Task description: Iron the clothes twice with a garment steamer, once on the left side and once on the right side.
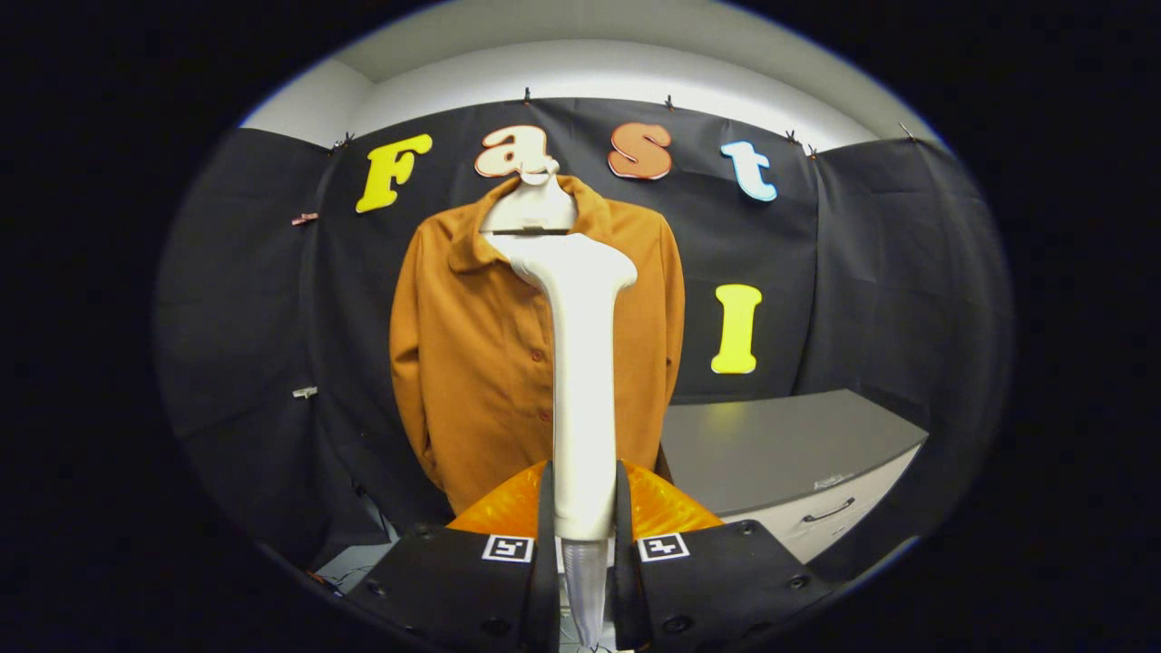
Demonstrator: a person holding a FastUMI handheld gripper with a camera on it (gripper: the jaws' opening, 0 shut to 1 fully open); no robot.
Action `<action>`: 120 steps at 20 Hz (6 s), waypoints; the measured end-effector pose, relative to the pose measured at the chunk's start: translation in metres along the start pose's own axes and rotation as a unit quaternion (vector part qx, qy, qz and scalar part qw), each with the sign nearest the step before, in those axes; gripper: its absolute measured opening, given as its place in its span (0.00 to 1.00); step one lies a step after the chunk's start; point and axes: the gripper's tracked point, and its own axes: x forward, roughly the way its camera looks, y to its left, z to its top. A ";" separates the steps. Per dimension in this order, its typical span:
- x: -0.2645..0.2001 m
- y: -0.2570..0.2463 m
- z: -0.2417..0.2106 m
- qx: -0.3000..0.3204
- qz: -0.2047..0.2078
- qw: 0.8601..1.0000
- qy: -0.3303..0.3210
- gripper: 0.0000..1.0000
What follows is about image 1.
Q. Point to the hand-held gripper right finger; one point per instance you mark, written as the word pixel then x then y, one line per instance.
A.
pixel 624 580

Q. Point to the pink side clip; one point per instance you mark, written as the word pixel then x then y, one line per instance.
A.
pixel 305 219

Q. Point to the orange button-up shirt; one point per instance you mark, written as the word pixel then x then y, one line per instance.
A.
pixel 472 363

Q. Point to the row of black backdrop clips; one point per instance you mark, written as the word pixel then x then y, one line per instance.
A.
pixel 526 95

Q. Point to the white mannequin torso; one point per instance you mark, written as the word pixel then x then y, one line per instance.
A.
pixel 531 213

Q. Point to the black backdrop cloth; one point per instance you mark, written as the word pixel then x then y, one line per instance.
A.
pixel 889 272

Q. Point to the grey cabinet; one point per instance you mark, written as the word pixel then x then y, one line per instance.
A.
pixel 771 444

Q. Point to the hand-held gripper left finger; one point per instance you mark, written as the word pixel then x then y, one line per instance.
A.
pixel 548 580

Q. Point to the white garment steamer head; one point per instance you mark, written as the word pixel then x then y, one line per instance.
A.
pixel 580 408

